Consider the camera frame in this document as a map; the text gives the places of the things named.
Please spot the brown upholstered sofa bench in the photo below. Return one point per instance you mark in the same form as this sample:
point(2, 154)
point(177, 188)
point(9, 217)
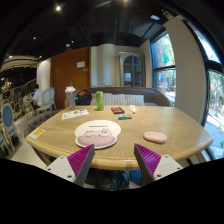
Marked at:
point(151, 95)

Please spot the blue white ornate chair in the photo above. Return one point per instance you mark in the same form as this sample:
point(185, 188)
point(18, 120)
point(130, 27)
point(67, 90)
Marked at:
point(8, 130)

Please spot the small teal box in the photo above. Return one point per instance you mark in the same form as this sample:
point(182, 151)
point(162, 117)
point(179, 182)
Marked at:
point(123, 117)

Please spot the orange wooden door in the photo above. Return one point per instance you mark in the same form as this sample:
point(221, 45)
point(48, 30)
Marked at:
point(70, 68)

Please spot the green drink can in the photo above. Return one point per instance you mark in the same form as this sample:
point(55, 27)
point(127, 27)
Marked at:
point(100, 100)

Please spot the yellow sticker on table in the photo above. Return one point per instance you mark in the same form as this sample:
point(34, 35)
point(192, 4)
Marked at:
point(36, 133)

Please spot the cat print mouse pad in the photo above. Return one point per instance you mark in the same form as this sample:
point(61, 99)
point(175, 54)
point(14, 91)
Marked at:
point(100, 133)

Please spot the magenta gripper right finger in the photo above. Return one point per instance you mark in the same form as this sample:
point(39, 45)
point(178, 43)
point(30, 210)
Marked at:
point(154, 166)

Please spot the printed paper leaflet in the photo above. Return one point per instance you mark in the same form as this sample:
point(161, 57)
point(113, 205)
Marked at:
point(74, 114)

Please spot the black red card box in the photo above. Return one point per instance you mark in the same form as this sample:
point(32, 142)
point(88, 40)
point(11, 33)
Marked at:
point(117, 110)

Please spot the striped cushion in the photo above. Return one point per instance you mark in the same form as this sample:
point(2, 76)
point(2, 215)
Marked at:
point(123, 99)

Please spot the clear plastic water bottle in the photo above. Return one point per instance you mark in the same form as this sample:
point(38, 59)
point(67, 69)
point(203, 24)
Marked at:
point(70, 97)

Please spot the seated person in white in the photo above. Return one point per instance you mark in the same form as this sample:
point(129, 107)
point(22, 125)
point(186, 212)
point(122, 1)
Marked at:
point(36, 100)

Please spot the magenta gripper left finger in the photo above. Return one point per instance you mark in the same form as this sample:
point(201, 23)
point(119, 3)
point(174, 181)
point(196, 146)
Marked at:
point(75, 167)

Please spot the arched wooden cabinet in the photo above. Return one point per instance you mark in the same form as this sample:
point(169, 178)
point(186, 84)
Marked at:
point(132, 69)

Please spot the black backpack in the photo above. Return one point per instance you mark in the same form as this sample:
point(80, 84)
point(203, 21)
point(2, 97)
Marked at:
point(83, 97)

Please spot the white crumpled tissue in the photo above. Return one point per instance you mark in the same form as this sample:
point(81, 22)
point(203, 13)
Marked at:
point(133, 109)

